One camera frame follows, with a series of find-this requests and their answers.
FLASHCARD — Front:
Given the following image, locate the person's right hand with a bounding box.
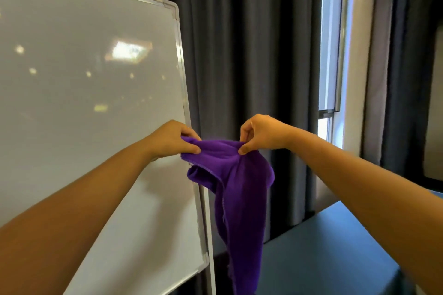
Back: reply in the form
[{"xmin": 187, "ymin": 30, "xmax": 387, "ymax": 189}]
[{"xmin": 238, "ymin": 114, "xmax": 295, "ymax": 156}]

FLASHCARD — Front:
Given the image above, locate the person's left hand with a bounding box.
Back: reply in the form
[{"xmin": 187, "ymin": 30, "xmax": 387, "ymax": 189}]
[{"xmin": 146, "ymin": 119, "xmax": 202, "ymax": 161}]

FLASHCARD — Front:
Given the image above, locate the purple microfibre cloth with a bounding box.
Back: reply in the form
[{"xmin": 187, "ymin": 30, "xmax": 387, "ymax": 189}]
[{"xmin": 180, "ymin": 136, "xmax": 275, "ymax": 295}]

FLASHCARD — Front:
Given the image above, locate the person's left forearm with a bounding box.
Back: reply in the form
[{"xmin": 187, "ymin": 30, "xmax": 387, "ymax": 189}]
[{"xmin": 0, "ymin": 137, "xmax": 154, "ymax": 295}]

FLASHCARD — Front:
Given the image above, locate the person's right forearm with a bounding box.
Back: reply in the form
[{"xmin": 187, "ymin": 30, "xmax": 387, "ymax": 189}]
[{"xmin": 287, "ymin": 128, "xmax": 443, "ymax": 295}]

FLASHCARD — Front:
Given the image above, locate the dark grey curtain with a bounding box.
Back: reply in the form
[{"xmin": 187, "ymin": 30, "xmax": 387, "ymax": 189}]
[{"xmin": 66, "ymin": 0, "xmax": 324, "ymax": 257}]

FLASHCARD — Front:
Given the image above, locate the white whiteboard stand leg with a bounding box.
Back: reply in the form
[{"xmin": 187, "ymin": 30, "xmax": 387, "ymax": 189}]
[{"xmin": 201, "ymin": 184, "xmax": 217, "ymax": 295}]

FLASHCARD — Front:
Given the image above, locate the white whiteboard with metal frame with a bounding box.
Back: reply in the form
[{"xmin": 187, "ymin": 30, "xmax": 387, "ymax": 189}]
[{"xmin": 0, "ymin": 0, "xmax": 210, "ymax": 295}]

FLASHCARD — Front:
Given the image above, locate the window with metal frame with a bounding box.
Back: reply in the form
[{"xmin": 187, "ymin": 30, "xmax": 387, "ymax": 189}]
[{"xmin": 317, "ymin": 0, "xmax": 351, "ymax": 148}]

